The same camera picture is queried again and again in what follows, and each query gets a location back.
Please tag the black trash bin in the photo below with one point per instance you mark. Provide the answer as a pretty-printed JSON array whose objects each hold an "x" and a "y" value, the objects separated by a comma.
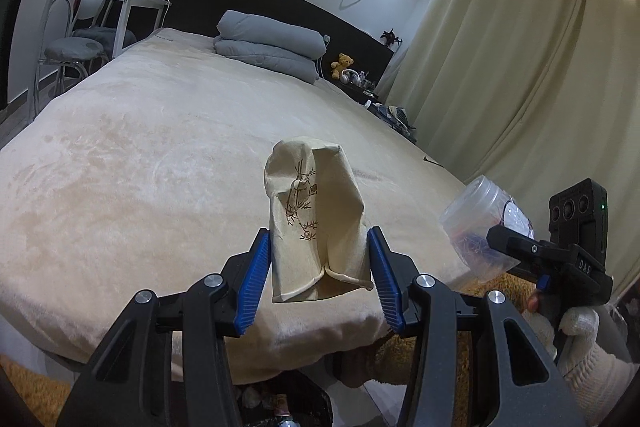
[{"x": 289, "y": 399}]

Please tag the cream window curtain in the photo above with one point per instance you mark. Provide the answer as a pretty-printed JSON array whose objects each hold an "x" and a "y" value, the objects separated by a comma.
[{"x": 537, "y": 95}]

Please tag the upper grey pillow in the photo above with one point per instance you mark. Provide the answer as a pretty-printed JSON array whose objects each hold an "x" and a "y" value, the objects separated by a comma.
[{"x": 306, "y": 42}]

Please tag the brown paper bag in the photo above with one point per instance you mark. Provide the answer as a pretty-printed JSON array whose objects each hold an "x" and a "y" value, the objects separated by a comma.
[{"x": 316, "y": 222}]

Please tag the cream sweater right forearm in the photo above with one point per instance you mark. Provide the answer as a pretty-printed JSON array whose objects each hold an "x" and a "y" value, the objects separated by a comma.
[{"x": 596, "y": 378}]

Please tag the beige plush bed blanket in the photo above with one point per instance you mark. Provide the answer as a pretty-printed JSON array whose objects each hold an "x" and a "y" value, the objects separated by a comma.
[{"x": 149, "y": 175}]

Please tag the black nightstand with items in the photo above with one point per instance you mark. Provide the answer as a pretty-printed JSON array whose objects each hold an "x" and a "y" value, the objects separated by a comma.
[{"x": 357, "y": 87}]

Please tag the clear plastic cup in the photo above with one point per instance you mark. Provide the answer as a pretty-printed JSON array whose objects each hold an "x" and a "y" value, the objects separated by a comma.
[{"x": 467, "y": 220}]

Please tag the black headboard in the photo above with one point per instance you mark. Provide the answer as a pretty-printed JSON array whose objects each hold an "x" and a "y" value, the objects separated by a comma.
[{"x": 202, "y": 16}]

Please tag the grey cushioned metal chair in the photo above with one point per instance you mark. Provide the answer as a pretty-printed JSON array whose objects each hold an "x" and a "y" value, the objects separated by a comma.
[{"x": 84, "y": 42}]

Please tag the grey pillow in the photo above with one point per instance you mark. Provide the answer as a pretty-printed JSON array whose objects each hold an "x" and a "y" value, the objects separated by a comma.
[
  {"x": 306, "y": 42},
  {"x": 268, "y": 57}
]

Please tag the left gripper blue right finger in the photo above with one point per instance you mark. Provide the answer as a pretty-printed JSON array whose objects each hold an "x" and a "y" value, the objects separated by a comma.
[{"x": 513, "y": 380}]

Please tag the right hand white glove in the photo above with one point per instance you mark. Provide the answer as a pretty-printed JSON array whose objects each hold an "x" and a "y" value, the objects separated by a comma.
[{"x": 575, "y": 338}]

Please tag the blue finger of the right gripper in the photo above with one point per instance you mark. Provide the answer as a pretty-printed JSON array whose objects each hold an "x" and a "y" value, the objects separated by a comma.
[{"x": 528, "y": 252}]

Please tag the brown teddy bear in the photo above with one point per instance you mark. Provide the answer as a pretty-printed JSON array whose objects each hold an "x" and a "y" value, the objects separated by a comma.
[{"x": 343, "y": 62}]

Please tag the pile of dark clothes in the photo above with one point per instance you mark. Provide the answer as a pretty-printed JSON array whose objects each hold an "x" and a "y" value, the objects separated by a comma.
[{"x": 395, "y": 117}]

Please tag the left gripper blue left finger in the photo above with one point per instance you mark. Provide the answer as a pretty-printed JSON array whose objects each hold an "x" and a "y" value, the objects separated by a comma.
[{"x": 127, "y": 381}]

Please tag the white side table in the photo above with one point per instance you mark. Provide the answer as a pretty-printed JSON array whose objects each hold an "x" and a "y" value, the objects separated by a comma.
[{"x": 159, "y": 6}]

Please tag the lower grey pillow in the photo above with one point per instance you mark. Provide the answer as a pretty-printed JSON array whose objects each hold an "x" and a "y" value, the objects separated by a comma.
[{"x": 268, "y": 57}]

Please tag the brown shaggy rug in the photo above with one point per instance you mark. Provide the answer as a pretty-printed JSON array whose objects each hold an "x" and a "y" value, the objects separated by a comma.
[{"x": 387, "y": 361}]

